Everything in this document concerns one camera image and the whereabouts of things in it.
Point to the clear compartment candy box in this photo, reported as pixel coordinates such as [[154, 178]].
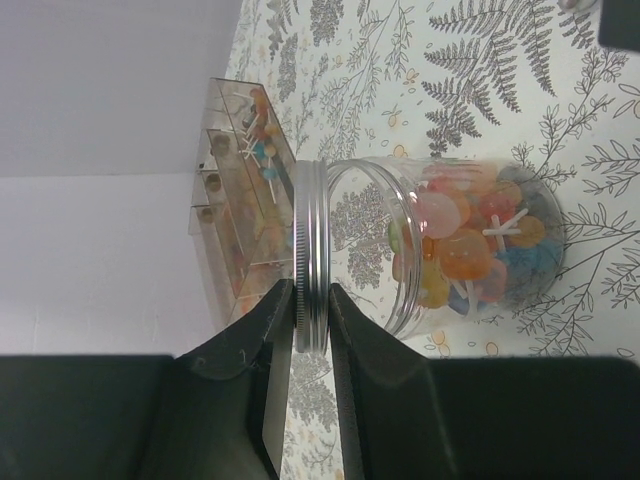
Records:
[[241, 215]]

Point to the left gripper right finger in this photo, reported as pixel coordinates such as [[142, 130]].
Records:
[[404, 416]]

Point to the clear glass jar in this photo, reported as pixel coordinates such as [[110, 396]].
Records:
[[423, 244]]

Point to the round metal jar lid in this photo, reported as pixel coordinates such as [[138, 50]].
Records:
[[311, 256]]

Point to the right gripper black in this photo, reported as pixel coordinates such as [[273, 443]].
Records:
[[619, 26]]

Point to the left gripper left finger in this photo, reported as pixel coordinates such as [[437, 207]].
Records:
[[216, 412]]

